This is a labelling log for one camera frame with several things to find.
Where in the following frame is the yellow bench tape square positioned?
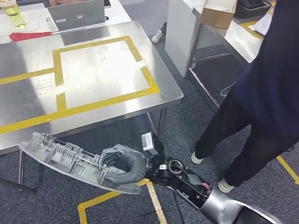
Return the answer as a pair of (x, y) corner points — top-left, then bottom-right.
(0, 67), (67, 136)
(52, 35), (160, 119)

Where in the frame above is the clear plastic packet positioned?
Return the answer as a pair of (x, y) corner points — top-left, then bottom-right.
(45, 17), (58, 32)

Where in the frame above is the black plastic bin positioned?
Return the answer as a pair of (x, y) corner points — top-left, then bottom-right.
(233, 0), (273, 20)

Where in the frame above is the person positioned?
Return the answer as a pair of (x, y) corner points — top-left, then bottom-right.
(48, 0), (79, 7)
(190, 0), (299, 195)
(151, 21), (168, 44)

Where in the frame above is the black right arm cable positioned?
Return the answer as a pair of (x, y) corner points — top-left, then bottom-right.
(173, 191), (186, 224)

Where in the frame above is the yellow-green drink bottle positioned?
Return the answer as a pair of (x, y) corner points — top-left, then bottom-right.
(1, 0), (26, 29)

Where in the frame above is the red cloth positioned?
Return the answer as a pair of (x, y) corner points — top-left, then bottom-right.
(9, 31), (52, 43)

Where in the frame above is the white desk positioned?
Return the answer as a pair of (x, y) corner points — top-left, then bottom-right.
(0, 0), (133, 44)

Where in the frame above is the stainless steel workbench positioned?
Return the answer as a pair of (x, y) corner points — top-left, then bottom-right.
(0, 20), (184, 186)
(188, 7), (266, 109)

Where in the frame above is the silver plastic wheel hubcap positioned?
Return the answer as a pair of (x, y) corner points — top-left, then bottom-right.
(18, 132), (142, 196)

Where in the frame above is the white floor cable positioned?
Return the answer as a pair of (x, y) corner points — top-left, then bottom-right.
(220, 82), (236, 98)

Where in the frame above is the cardboard box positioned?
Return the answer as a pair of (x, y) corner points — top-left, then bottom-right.
(200, 0), (238, 30)

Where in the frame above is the grey laptop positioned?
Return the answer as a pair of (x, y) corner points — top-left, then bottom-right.
(48, 0), (106, 32)

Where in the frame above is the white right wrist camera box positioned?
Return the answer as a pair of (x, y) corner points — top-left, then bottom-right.
(141, 132), (160, 157)

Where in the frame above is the thin white cable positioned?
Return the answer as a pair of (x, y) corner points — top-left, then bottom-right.
(21, 20), (42, 34)

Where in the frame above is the white paper sheet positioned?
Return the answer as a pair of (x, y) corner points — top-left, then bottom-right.
(254, 13), (273, 36)

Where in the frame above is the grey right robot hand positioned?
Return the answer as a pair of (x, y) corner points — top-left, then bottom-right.
(99, 144), (148, 186)

